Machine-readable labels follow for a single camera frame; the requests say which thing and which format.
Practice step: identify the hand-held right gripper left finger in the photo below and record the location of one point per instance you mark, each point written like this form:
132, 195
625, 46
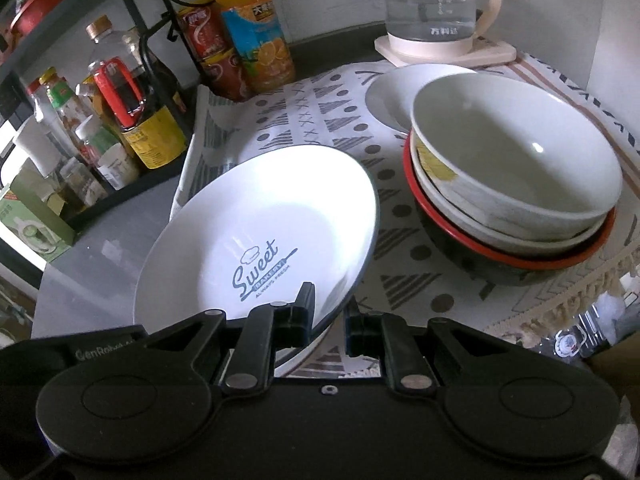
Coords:
295, 320

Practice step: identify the clear bottle with red cap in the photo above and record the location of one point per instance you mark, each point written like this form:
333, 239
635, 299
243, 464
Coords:
37, 97

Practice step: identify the white plate with flower print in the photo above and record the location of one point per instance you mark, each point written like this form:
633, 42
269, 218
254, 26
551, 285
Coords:
300, 357

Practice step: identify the small white plate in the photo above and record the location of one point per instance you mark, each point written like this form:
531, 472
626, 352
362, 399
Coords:
390, 95

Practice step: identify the orange juice bottle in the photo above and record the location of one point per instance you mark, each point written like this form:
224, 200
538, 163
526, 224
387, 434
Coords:
260, 45

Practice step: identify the black metal shelf rack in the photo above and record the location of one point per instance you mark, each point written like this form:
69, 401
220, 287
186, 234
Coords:
55, 30

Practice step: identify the glass electric kettle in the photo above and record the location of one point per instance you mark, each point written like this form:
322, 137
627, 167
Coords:
430, 10

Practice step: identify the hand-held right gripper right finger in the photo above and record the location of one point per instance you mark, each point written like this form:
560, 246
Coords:
362, 332

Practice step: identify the red and black bowl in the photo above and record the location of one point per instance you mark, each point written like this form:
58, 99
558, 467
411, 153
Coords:
475, 267

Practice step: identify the green-labelled bottle with yellow cap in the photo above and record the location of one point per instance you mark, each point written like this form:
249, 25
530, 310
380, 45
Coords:
65, 105

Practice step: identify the white pill jar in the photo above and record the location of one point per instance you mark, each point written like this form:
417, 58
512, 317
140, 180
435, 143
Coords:
117, 167

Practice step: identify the green cardboard box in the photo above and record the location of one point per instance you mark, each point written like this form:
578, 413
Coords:
30, 230

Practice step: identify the cream square kettle base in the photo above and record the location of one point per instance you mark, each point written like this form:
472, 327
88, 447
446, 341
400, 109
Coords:
495, 55

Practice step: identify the white bowl with yellow print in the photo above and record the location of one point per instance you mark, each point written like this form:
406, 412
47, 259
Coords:
467, 227
500, 160

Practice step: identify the patterned fringed table cloth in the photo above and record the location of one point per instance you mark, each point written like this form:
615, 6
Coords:
350, 125

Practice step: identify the white plate with blue lettering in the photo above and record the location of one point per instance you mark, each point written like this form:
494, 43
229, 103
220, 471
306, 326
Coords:
260, 220

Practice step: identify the small bottle with white cap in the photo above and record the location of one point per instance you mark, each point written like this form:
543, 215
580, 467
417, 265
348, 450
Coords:
97, 140

